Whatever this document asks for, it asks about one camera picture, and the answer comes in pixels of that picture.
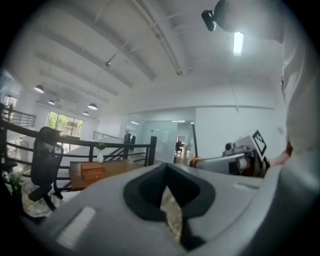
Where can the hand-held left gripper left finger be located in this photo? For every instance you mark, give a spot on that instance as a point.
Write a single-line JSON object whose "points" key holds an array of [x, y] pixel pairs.
{"points": [[100, 212]]}

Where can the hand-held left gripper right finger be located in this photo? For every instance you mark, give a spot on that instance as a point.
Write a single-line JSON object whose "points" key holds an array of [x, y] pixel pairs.
{"points": [[225, 197]]}

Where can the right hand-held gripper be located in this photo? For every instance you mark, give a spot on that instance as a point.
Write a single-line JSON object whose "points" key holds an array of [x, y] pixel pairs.
{"points": [[260, 145]]}

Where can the orange-brown box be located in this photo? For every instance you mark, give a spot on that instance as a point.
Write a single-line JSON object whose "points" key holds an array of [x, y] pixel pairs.
{"points": [[92, 171]]}

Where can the person's right forearm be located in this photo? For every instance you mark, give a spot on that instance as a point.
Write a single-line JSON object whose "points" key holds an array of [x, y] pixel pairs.
{"points": [[282, 157]]}

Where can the person's right hand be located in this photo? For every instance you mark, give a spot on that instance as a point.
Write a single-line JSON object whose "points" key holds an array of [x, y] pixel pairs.
{"points": [[250, 170]]}

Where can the white vase with green plant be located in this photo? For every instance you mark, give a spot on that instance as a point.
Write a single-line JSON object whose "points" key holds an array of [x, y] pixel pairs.
{"points": [[100, 156]]}

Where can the dark curved metal railing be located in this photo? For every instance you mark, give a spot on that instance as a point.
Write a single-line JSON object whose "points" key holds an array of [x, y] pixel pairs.
{"points": [[152, 150]]}

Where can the black stairwell railing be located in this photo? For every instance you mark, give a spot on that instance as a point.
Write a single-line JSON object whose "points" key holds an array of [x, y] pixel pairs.
{"points": [[107, 135]]}

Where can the white flower bouquet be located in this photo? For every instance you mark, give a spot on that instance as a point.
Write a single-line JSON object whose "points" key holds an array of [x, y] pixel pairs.
{"points": [[15, 178]]}

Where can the large glass window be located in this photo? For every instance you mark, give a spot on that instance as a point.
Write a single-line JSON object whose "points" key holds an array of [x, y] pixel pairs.
{"points": [[65, 123]]}

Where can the black dome pendant lamp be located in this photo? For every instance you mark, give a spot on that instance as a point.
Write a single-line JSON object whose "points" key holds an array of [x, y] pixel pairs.
{"points": [[85, 113], [51, 102], [92, 106], [38, 88]]}

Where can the black balcony railing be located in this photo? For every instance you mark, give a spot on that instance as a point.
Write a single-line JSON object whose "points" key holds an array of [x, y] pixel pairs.
{"points": [[22, 118]]}

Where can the rectangular ceiling light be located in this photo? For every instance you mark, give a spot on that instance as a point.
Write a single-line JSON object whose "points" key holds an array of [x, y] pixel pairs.
{"points": [[238, 43]]}

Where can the person's white shirt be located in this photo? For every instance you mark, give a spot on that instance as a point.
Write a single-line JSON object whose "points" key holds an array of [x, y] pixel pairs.
{"points": [[302, 75]]}

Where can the ceiling spotlight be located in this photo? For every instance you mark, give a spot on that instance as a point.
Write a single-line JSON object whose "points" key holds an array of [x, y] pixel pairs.
{"points": [[108, 63]]}

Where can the person's head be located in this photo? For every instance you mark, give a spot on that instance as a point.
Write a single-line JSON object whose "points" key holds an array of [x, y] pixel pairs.
{"points": [[240, 17]]}

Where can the black head-worn camera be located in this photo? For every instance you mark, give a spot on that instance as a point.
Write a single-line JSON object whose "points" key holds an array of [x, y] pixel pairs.
{"points": [[208, 20]]}

